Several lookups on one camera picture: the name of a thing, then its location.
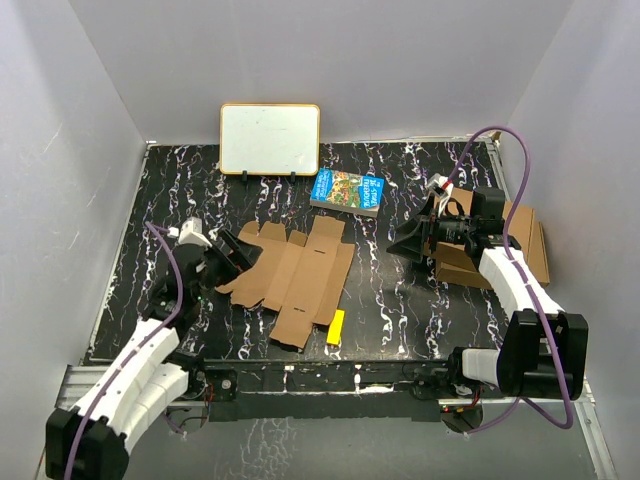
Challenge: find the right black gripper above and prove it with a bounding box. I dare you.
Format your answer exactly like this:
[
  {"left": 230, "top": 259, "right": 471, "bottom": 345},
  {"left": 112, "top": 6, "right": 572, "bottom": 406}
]
[{"left": 387, "top": 193, "right": 477, "bottom": 262}]

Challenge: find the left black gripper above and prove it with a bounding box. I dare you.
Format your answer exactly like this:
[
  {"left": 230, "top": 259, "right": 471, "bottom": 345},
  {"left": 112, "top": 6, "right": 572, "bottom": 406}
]
[{"left": 193, "top": 230, "right": 263, "bottom": 300}]

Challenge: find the cardboard box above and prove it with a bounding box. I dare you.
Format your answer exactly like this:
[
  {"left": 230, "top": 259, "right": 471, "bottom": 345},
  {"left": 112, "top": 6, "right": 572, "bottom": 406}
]
[
  {"left": 434, "top": 221, "right": 550, "bottom": 290},
  {"left": 216, "top": 215, "right": 355, "bottom": 349},
  {"left": 420, "top": 187, "right": 536, "bottom": 274}
]

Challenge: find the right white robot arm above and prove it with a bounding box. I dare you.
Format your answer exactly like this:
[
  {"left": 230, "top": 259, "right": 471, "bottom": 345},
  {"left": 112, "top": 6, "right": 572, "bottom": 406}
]
[{"left": 387, "top": 183, "right": 589, "bottom": 400}]

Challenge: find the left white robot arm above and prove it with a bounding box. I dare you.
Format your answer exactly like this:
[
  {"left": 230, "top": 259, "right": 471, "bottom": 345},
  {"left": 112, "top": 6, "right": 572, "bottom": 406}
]
[{"left": 44, "top": 218, "right": 262, "bottom": 479}]

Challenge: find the blue illustrated book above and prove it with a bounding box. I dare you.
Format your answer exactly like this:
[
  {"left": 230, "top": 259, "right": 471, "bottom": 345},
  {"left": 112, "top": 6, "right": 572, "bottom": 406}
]
[{"left": 310, "top": 168, "right": 385, "bottom": 218}]

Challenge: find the yellow rectangular block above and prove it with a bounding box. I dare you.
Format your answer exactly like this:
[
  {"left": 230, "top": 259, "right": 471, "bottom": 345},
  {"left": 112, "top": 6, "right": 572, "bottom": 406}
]
[{"left": 326, "top": 309, "right": 345, "bottom": 346}]

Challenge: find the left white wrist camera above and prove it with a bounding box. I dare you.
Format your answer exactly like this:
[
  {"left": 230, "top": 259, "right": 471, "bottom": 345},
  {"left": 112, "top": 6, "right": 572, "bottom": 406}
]
[{"left": 167, "top": 217, "right": 212, "bottom": 249}]

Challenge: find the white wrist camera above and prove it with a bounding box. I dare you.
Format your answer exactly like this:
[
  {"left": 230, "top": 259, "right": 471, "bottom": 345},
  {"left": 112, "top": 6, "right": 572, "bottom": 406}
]
[
  {"left": 167, "top": 217, "right": 212, "bottom": 249},
  {"left": 427, "top": 174, "right": 453, "bottom": 217}
]

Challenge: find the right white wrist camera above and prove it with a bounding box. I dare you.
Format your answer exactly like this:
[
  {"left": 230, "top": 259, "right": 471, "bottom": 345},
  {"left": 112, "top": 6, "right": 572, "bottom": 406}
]
[{"left": 427, "top": 174, "right": 453, "bottom": 217}]

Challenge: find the white board with wooden frame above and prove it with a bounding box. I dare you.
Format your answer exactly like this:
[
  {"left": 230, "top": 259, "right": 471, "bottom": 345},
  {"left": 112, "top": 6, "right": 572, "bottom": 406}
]
[{"left": 219, "top": 103, "right": 321, "bottom": 177}]

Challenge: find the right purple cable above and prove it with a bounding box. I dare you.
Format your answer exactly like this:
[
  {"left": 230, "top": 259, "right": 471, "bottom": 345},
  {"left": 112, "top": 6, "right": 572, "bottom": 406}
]
[{"left": 447, "top": 125, "right": 575, "bottom": 430}]

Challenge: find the aluminium frame rail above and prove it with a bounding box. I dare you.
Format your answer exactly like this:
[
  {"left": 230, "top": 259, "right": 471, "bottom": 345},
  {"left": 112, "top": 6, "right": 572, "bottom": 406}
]
[{"left": 34, "top": 364, "right": 166, "bottom": 480}]

